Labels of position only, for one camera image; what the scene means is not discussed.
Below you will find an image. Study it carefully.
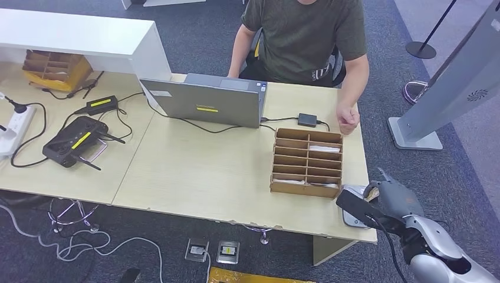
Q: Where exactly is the wooden card organiser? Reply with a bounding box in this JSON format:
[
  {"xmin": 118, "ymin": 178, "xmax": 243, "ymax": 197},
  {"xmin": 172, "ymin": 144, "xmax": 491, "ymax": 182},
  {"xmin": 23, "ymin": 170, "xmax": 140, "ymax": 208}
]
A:
[{"xmin": 270, "ymin": 128, "xmax": 345, "ymax": 199}]

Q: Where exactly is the grey card reader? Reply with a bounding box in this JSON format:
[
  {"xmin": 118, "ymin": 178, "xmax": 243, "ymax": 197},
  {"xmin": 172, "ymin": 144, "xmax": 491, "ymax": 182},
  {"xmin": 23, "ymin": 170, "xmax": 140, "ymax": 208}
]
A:
[{"xmin": 341, "ymin": 184, "xmax": 377, "ymax": 230}]

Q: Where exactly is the person's left hand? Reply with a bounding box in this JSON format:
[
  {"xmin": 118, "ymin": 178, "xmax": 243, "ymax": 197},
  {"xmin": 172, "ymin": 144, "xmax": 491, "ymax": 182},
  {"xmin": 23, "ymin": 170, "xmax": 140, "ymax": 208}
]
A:
[{"xmin": 336, "ymin": 102, "xmax": 360, "ymax": 136}]

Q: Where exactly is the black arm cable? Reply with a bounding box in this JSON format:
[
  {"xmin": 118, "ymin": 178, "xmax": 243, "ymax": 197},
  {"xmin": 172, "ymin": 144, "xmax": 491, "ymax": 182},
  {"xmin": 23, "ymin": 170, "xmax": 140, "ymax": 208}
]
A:
[{"xmin": 369, "ymin": 216, "xmax": 399, "ymax": 283}]

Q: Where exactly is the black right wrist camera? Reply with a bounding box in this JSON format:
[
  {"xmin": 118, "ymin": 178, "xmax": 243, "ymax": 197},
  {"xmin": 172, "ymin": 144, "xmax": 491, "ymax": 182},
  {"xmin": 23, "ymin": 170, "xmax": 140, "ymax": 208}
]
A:
[{"xmin": 335, "ymin": 189, "xmax": 407, "ymax": 235}]

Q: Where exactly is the small wooden organiser box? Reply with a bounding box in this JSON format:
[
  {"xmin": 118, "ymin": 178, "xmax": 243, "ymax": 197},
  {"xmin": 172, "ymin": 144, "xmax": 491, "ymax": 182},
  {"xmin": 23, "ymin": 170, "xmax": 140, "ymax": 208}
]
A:
[{"xmin": 22, "ymin": 48, "xmax": 85, "ymax": 81}]

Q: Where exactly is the person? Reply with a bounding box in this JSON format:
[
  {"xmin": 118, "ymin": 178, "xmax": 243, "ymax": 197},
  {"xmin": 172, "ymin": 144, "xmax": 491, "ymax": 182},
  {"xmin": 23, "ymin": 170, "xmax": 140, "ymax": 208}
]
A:
[{"xmin": 226, "ymin": 0, "xmax": 370, "ymax": 136}]

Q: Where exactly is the white power strip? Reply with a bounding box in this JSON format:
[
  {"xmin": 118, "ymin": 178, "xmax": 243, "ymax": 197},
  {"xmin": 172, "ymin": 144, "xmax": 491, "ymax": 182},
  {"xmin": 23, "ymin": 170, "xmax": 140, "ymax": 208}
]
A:
[{"xmin": 0, "ymin": 104, "xmax": 38, "ymax": 159}]

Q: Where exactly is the long white looped cable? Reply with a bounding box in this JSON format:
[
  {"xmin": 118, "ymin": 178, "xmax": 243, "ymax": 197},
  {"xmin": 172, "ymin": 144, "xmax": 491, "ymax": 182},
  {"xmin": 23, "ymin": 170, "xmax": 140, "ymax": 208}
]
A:
[{"xmin": 0, "ymin": 203, "xmax": 165, "ymax": 283}]

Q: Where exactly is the chrome table foot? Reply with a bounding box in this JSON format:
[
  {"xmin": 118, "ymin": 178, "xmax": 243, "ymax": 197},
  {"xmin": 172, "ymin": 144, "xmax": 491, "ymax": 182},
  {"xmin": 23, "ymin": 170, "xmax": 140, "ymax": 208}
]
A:
[{"xmin": 242, "ymin": 224, "xmax": 274, "ymax": 246}]

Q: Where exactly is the yellow box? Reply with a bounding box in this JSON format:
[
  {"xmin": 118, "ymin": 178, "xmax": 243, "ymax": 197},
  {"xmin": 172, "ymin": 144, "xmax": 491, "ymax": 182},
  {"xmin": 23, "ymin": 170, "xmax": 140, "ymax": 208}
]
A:
[{"xmin": 24, "ymin": 56, "xmax": 94, "ymax": 93}]

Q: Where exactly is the white board furniture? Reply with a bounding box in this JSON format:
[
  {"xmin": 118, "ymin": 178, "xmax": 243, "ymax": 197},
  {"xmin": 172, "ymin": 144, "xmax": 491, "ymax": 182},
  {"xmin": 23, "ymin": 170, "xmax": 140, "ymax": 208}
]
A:
[{"xmin": 121, "ymin": 0, "xmax": 208, "ymax": 10}]

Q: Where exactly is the black stanchion post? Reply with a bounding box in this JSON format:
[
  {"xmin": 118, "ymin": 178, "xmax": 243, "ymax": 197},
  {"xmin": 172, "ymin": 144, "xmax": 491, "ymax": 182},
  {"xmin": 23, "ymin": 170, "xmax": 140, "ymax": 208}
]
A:
[{"xmin": 405, "ymin": 0, "xmax": 459, "ymax": 60}]

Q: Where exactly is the black adapter yellow label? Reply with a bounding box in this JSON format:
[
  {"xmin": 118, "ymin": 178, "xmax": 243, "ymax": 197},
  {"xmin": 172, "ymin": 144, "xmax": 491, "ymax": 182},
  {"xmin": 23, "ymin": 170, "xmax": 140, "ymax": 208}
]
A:
[{"xmin": 74, "ymin": 94, "xmax": 120, "ymax": 116}]

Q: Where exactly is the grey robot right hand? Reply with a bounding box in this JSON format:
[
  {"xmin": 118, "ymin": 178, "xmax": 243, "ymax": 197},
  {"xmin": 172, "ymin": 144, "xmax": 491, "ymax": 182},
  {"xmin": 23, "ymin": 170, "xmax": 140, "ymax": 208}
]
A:
[{"xmin": 363, "ymin": 167, "xmax": 425, "ymax": 222}]

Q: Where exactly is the beige table leg panel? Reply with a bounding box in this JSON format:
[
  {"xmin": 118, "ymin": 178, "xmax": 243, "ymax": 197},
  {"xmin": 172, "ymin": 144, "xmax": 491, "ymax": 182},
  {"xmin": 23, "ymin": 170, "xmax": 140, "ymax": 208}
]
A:
[{"xmin": 312, "ymin": 235, "xmax": 358, "ymax": 267}]

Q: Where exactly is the small black adapter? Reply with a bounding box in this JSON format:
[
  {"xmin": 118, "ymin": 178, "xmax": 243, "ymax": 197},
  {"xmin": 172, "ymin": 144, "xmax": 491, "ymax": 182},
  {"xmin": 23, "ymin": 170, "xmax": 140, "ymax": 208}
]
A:
[{"xmin": 298, "ymin": 113, "xmax": 319, "ymax": 129}]

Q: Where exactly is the chrome ring stand base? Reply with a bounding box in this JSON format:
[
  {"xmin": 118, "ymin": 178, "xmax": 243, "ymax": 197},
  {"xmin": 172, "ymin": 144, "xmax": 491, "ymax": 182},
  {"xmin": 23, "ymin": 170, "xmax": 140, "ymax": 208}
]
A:
[{"xmin": 47, "ymin": 197, "xmax": 101, "ymax": 234}]

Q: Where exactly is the grey laptop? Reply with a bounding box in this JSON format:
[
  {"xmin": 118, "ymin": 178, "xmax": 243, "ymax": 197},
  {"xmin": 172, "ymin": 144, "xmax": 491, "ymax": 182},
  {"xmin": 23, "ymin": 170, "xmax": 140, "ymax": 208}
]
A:
[{"xmin": 139, "ymin": 73, "xmax": 269, "ymax": 129}]

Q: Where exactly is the grey kiosk stand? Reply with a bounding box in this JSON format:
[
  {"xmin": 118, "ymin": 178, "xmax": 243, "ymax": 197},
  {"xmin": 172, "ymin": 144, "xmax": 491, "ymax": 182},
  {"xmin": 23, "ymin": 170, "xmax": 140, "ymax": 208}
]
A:
[{"xmin": 387, "ymin": 0, "xmax": 500, "ymax": 152}]

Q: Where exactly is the thin black adapter cable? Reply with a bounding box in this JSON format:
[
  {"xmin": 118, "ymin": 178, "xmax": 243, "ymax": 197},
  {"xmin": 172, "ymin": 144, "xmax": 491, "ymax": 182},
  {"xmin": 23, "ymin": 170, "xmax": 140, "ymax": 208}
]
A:
[{"xmin": 261, "ymin": 116, "xmax": 331, "ymax": 133}]

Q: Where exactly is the steel floor socket yellow label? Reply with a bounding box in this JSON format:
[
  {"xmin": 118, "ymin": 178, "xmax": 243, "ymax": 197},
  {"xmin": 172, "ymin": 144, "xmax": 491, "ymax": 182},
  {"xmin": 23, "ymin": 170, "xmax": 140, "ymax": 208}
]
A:
[{"xmin": 216, "ymin": 240, "xmax": 241, "ymax": 265}]

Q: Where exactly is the black floor object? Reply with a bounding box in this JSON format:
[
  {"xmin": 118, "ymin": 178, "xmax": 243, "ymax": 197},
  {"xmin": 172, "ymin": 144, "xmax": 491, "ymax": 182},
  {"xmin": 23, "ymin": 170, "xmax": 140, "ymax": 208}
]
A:
[{"xmin": 119, "ymin": 266, "xmax": 142, "ymax": 283}]

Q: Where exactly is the white counter shelf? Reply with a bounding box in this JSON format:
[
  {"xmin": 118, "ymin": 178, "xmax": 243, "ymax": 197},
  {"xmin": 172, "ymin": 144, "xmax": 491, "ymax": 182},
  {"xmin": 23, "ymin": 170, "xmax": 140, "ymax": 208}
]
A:
[{"xmin": 0, "ymin": 8, "xmax": 173, "ymax": 81}]

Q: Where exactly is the black router with antennas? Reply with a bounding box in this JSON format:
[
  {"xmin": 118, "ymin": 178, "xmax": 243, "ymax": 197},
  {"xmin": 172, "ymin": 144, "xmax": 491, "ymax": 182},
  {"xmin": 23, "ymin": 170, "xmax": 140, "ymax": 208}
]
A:
[{"xmin": 42, "ymin": 116, "xmax": 127, "ymax": 172}]

